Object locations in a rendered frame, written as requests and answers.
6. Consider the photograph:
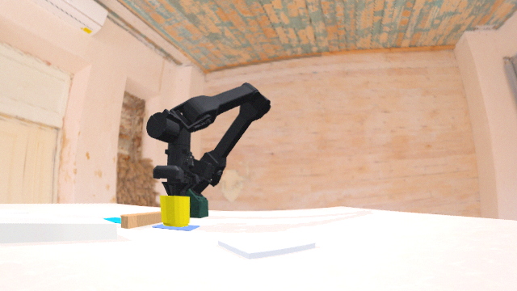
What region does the tan wooden flat bar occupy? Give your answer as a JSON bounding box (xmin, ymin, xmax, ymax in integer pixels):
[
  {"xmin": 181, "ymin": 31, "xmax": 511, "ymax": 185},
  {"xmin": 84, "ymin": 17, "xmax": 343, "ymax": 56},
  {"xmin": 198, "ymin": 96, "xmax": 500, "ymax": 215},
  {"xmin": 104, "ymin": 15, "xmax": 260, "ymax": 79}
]
[{"xmin": 120, "ymin": 211, "xmax": 162, "ymax": 229}]

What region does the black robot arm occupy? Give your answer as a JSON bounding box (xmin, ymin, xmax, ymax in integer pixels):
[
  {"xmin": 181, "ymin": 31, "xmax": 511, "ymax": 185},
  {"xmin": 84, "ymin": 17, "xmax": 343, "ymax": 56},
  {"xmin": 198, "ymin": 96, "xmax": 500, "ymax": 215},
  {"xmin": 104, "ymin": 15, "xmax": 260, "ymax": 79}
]
[{"xmin": 146, "ymin": 82, "xmax": 271, "ymax": 197}]

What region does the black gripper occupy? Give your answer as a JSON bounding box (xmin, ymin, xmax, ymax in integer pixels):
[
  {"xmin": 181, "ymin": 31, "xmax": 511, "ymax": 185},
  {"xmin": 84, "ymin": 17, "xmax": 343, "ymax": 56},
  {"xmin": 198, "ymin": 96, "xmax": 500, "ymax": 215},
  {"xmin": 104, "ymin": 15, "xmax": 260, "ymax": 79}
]
[{"xmin": 153, "ymin": 145, "xmax": 199, "ymax": 196}]

